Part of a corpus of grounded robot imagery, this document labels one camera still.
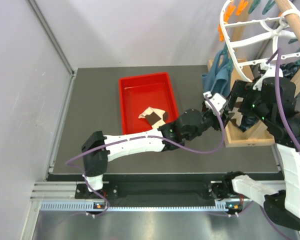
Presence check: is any blue sock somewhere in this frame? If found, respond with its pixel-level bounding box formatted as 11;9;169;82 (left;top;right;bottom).
201;49;234;97

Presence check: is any pink brown patterned sock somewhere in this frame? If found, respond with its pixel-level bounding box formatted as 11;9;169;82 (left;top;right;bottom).
138;107;169;129

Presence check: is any white clip hanger frame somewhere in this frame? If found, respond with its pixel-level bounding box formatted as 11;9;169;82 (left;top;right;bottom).
217;0;300;83

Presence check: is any dark patterned sock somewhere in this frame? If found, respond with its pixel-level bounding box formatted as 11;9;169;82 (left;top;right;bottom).
238;114;259;132

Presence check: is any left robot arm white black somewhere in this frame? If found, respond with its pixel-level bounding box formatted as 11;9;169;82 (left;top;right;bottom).
81;107;233;199

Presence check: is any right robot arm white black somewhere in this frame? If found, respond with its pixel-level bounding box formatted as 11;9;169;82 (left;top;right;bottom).
203;77;300;231

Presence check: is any wooden rack stand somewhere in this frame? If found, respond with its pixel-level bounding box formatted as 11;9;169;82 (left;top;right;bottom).
219;0;300;147

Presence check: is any red plastic tray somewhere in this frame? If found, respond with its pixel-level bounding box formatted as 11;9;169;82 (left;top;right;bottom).
118;72;179;135

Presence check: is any orange clothes peg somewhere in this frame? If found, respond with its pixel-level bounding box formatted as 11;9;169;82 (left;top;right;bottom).
216;0;250;42

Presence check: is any teal clothes peg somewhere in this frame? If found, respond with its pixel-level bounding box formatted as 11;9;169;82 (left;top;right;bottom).
248;0;277;15

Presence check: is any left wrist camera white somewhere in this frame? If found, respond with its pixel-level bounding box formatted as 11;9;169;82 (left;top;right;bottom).
203;91;227;114

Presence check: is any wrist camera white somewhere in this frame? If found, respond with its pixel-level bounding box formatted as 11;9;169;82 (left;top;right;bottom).
252;62;276;91
203;91;227;114

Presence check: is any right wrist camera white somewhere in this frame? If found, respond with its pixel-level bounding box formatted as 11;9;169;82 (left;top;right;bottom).
252;62;276;91

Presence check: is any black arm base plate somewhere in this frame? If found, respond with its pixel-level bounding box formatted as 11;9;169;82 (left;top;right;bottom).
74;181;243;201

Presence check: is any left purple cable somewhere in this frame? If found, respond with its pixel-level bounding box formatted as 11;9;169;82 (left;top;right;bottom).
65;96;227;217

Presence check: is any aluminium rail front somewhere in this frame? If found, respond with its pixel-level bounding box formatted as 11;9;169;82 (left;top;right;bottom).
30;182;229;212

